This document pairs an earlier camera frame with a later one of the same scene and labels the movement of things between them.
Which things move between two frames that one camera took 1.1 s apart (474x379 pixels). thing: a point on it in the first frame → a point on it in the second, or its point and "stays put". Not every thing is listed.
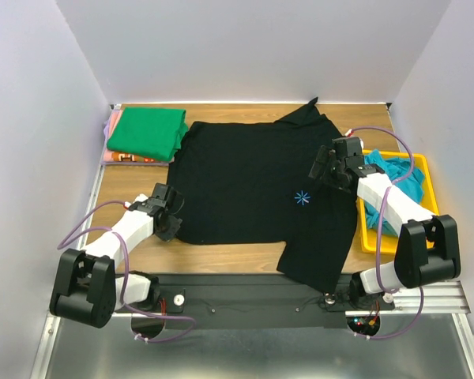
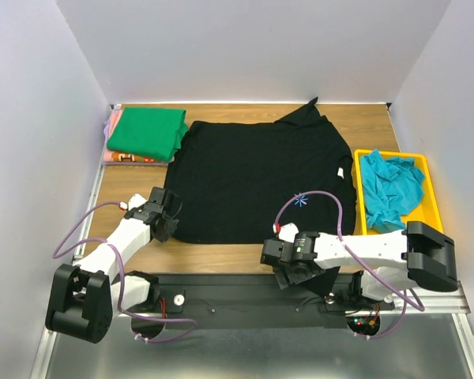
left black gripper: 173,230 stays put
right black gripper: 321,165 → 272,252
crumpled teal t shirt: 393,168 stays put
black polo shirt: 246,181 stays put
